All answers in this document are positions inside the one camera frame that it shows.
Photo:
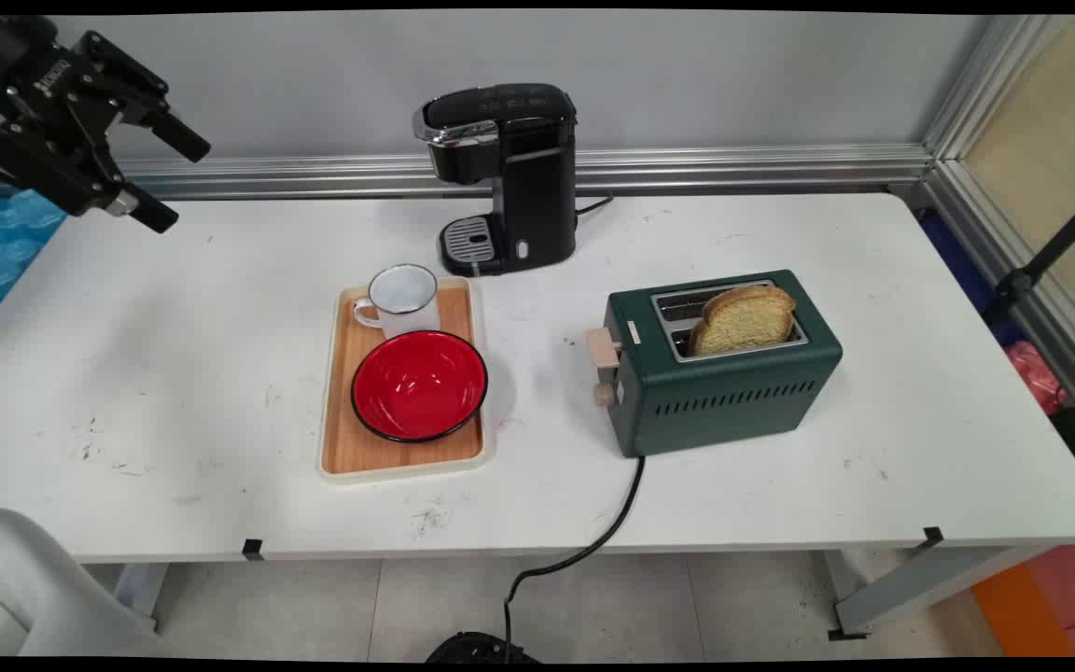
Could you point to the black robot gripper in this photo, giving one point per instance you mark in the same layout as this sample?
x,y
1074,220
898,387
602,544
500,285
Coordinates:
x,y
34,89

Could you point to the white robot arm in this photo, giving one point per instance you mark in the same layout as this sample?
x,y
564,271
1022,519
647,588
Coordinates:
x,y
34,588

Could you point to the blue plastic packaging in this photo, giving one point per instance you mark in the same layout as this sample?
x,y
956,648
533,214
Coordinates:
x,y
1,243

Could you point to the white enamel mug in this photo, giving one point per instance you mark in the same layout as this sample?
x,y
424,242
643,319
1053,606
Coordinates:
x,y
402,300

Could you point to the wooden tray with white rim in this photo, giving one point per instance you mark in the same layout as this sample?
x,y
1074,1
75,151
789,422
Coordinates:
x,y
351,439

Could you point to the red bowl with black rim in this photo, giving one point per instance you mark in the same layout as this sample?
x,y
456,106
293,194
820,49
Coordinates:
x,y
419,384

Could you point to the black single-serve coffee maker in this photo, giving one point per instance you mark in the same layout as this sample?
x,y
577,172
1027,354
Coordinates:
x,y
509,168

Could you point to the black clip on table edge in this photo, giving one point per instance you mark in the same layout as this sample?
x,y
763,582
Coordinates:
x,y
931,537
252,549

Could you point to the black round base on floor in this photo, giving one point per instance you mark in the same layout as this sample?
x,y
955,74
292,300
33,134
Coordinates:
x,y
481,647

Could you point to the toasted bread slice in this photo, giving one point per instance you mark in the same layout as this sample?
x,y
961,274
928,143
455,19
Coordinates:
x,y
743,320

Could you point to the green two-slot toaster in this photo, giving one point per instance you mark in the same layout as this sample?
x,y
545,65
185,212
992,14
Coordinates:
x,y
733,387

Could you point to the grey table leg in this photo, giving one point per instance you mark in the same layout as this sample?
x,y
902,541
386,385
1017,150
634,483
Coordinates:
x,y
929,583

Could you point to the black tripod stand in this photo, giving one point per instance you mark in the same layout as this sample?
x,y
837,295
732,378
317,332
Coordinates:
x,y
1051,252

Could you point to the pink plastic bag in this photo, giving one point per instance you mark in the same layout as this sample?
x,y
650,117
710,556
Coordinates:
x,y
1037,373

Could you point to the aluminium frame rail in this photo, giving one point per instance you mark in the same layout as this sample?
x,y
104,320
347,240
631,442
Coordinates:
x,y
519,173

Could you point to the aluminium frame post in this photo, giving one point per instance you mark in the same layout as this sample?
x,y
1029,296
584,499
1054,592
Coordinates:
x,y
1013,187

